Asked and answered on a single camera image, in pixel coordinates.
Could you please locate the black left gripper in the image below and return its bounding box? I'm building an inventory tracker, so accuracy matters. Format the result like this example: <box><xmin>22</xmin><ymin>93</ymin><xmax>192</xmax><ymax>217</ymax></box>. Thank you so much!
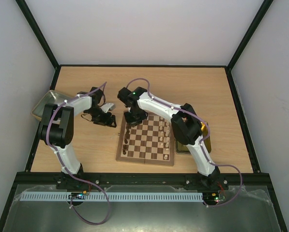
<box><xmin>87</xmin><ymin>107</ymin><xmax>116</xmax><ymax>128</ymax></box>

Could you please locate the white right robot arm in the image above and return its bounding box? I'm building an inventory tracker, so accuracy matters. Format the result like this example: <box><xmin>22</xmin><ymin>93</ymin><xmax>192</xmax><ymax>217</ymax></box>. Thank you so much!
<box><xmin>117</xmin><ymin>87</ymin><xmax>220</xmax><ymax>189</ymax></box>

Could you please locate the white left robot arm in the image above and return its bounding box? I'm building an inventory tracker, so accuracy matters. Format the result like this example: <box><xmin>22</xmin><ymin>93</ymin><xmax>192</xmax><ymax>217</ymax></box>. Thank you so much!
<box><xmin>38</xmin><ymin>85</ymin><xmax>117</xmax><ymax>175</ymax></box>

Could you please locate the wooden chess board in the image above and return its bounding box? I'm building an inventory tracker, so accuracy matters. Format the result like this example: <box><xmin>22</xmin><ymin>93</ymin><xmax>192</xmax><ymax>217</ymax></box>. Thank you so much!
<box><xmin>116</xmin><ymin>113</ymin><xmax>175</xmax><ymax>166</ymax></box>

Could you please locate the silver metal tray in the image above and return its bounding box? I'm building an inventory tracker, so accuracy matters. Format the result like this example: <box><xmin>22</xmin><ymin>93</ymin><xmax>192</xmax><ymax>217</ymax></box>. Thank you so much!
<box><xmin>31</xmin><ymin>89</ymin><xmax>74</xmax><ymax>121</ymax></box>

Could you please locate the gold metal tin tray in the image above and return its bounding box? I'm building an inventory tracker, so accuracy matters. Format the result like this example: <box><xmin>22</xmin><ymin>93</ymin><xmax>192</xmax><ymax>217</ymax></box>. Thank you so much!
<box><xmin>174</xmin><ymin>122</ymin><xmax>212</xmax><ymax>156</ymax></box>

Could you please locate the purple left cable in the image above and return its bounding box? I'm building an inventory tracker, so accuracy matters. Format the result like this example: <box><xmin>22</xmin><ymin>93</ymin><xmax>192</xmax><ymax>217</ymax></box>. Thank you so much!
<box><xmin>47</xmin><ymin>81</ymin><xmax>111</xmax><ymax>225</ymax></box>

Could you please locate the white slotted cable duct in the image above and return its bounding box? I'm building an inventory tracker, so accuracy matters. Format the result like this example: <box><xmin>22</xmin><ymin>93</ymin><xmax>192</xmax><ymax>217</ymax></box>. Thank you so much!
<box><xmin>20</xmin><ymin>191</ymin><xmax>203</xmax><ymax>202</ymax></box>

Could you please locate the black frame rail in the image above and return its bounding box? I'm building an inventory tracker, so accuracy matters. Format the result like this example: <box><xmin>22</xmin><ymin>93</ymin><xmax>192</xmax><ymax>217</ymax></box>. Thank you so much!
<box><xmin>13</xmin><ymin>171</ymin><xmax>273</xmax><ymax>191</ymax></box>

